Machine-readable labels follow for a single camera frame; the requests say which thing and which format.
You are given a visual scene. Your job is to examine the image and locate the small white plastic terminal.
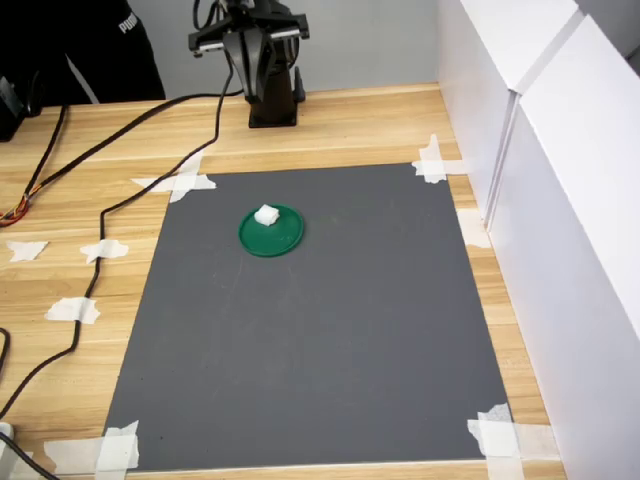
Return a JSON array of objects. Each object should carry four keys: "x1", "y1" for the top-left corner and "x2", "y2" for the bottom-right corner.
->
[{"x1": 253, "y1": 203, "x2": 280, "y2": 227}]

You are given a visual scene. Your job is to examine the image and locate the round green lid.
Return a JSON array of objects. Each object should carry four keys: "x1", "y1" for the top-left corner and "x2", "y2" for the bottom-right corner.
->
[{"x1": 237, "y1": 202, "x2": 306, "y2": 260}]

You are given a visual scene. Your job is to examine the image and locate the white tape patch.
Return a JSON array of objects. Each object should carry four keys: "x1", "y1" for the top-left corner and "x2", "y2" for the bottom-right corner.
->
[
  {"x1": 42, "y1": 419, "x2": 141, "y2": 476},
  {"x1": 457, "y1": 208, "x2": 494, "y2": 249},
  {"x1": 412, "y1": 133, "x2": 464, "y2": 185},
  {"x1": 130, "y1": 149, "x2": 218, "y2": 204},
  {"x1": 467, "y1": 402, "x2": 561, "y2": 480}
]

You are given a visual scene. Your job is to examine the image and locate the person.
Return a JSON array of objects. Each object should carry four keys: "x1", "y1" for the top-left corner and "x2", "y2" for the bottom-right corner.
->
[{"x1": 0, "y1": 0, "x2": 167, "y2": 107}]

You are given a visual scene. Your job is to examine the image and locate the white partition panel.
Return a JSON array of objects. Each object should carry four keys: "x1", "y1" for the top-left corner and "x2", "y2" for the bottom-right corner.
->
[
  {"x1": 435, "y1": 0, "x2": 589, "y2": 229},
  {"x1": 487, "y1": 14, "x2": 640, "y2": 480}
]

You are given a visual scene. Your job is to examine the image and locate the black box device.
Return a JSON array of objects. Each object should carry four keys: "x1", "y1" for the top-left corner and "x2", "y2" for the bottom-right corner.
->
[{"x1": 0, "y1": 74, "x2": 26, "y2": 142}]

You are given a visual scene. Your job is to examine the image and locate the loose white tape piece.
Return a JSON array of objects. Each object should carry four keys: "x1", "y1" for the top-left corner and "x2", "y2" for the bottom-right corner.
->
[{"x1": 5, "y1": 239, "x2": 50, "y2": 264}]

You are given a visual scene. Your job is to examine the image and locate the dark grey mat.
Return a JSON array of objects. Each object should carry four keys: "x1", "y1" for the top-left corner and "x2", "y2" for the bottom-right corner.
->
[{"x1": 102, "y1": 163, "x2": 516, "y2": 472}]

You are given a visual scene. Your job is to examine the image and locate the black arm base cable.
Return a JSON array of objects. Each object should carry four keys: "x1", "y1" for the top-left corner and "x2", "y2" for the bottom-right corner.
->
[{"x1": 27, "y1": 89, "x2": 249, "y2": 201}]

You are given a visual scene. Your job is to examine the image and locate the bundle of coloured wires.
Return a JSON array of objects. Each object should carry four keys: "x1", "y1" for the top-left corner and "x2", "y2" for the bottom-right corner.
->
[{"x1": 0, "y1": 102, "x2": 69, "y2": 229}]

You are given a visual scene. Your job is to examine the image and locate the black camera cable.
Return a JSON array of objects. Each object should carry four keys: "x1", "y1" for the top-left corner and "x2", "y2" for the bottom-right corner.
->
[{"x1": 0, "y1": 49, "x2": 236, "y2": 419}]

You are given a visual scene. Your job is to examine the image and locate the white tape over cable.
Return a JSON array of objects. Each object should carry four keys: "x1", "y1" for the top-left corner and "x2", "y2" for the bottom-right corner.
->
[
  {"x1": 44, "y1": 296, "x2": 101, "y2": 325},
  {"x1": 79, "y1": 238, "x2": 130, "y2": 265}
]

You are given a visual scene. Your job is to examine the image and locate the black power strip cable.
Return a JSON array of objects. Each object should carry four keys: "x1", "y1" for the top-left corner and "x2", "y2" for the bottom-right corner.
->
[{"x1": 0, "y1": 432, "x2": 61, "y2": 480}]

